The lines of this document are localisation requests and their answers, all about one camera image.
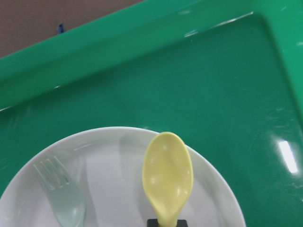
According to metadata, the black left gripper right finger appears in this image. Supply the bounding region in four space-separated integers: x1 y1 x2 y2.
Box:
177 219 187 227

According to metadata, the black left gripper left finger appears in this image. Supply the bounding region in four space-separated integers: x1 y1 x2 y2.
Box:
147 219 159 227

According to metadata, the yellow plastic spoon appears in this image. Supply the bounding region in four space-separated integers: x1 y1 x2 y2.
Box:
142 132 194 227

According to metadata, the white round plate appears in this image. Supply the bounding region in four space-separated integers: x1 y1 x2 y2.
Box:
0 127 245 227

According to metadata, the pale green plastic fork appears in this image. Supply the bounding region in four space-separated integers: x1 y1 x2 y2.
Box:
33 156 86 227

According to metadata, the green plastic tray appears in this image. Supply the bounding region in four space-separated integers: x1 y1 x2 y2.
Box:
0 0 303 227

